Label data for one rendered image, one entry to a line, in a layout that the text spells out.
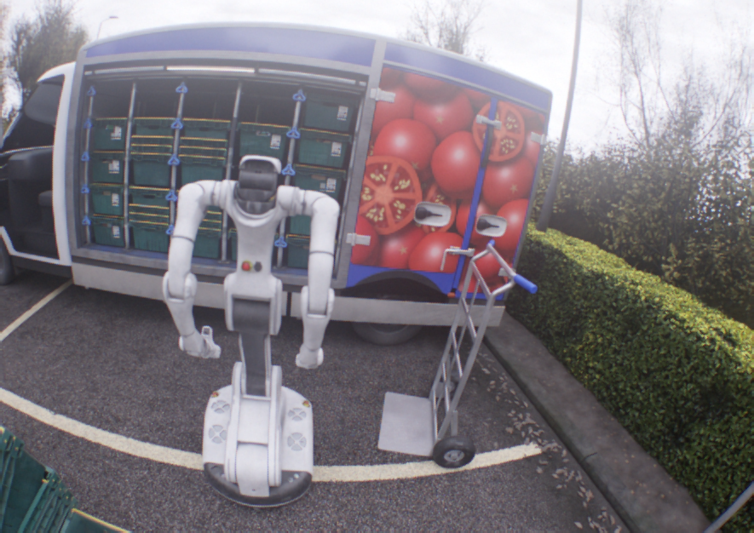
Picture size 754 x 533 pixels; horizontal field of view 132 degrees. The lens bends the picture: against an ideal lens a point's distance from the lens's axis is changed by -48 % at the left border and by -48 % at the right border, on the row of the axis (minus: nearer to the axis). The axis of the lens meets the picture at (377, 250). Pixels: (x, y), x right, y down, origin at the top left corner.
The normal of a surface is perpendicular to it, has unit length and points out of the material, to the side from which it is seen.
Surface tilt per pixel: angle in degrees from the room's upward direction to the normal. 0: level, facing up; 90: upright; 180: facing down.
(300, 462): 38
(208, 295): 90
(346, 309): 90
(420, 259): 90
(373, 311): 90
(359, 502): 0
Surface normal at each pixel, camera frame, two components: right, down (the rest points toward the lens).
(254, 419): 0.23, -0.75
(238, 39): 0.18, 0.31
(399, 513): 0.17, -0.94
